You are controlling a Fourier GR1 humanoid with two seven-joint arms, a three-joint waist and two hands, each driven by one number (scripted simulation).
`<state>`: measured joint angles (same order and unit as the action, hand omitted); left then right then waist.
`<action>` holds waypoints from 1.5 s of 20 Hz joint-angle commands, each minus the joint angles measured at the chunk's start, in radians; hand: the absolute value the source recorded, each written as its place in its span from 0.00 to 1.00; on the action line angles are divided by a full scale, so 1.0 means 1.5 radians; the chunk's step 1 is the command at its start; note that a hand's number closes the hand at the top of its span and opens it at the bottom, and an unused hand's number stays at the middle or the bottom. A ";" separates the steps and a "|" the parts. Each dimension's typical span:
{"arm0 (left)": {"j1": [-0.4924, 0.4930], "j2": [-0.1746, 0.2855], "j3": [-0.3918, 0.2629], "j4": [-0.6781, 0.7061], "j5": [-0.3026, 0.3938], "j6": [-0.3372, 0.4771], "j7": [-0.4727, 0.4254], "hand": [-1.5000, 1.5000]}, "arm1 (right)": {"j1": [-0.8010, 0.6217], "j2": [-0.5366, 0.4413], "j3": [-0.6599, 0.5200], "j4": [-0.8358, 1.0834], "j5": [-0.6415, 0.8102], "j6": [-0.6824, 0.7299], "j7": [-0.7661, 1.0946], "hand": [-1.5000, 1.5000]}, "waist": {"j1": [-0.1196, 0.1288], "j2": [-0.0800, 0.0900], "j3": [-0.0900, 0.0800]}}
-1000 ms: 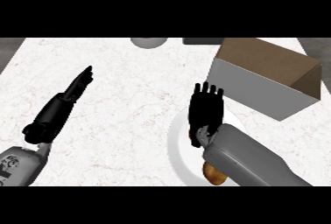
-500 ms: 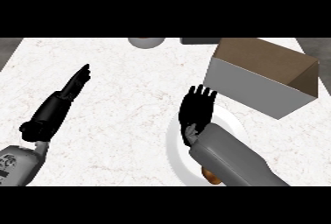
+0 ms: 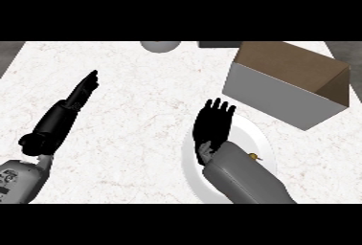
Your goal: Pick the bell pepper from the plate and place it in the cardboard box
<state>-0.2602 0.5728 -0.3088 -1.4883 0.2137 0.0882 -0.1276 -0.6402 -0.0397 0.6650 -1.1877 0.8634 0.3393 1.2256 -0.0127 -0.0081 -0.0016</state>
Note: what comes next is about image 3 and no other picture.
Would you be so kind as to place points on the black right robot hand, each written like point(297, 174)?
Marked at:
point(213, 126)

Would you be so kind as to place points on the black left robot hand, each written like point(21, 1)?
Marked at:
point(53, 126)

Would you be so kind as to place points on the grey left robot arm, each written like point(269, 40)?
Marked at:
point(21, 180)

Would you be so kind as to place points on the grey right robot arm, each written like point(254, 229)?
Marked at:
point(246, 178)

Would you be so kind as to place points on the white plate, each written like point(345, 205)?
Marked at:
point(251, 137)

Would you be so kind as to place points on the open cardboard box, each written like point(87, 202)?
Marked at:
point(278, 89)

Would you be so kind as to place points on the dark grey flat block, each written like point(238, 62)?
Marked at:
point(219, 44)

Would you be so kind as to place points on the grey round bowl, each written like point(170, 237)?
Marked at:
point(160, 46)

